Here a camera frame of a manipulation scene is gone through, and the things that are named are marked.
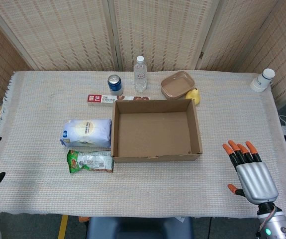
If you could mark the orange-tipped silver right robot hand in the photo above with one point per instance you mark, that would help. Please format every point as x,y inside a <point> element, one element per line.
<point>256,180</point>

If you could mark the blue white tissue pack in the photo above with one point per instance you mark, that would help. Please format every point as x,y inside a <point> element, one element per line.
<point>88,133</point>

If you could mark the green snack packet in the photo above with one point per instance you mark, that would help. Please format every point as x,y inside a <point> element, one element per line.
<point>90,161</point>

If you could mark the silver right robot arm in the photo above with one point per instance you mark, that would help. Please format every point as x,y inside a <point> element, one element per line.
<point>275,224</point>

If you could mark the open brown cardboard box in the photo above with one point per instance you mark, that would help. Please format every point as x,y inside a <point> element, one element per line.
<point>155,129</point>

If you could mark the long red white box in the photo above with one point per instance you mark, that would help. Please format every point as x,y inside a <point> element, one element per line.
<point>103,99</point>

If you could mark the beige woven tablecloth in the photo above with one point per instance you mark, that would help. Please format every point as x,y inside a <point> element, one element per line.
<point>45,119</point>

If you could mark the yellow pear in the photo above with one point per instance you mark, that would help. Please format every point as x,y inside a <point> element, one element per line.
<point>193,95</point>

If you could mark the dark blue seat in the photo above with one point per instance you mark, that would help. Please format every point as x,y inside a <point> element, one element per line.
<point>140,227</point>

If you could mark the woven folding screen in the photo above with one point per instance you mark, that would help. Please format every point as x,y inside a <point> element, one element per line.
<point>68,32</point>

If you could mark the blue soda can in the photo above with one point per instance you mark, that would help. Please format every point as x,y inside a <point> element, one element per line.
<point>115,85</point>

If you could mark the clear plastic water bottle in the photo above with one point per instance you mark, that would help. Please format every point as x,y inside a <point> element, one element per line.
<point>140,77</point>

